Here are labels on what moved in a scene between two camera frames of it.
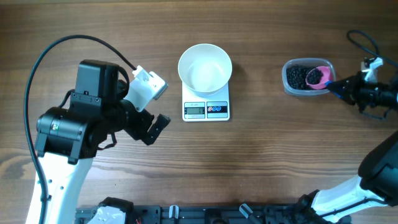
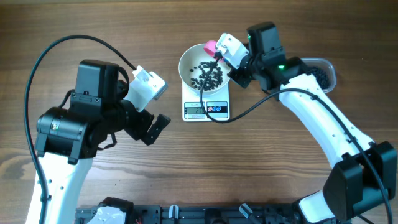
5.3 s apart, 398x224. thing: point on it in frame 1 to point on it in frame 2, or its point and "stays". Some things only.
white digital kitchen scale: [198, 109] stays
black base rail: [214, 214] stays
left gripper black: [138, 131] stays
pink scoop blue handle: [318, 78] to [210, 46]
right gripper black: [349, 92] to [242, 79]
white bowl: [205, 68] stays
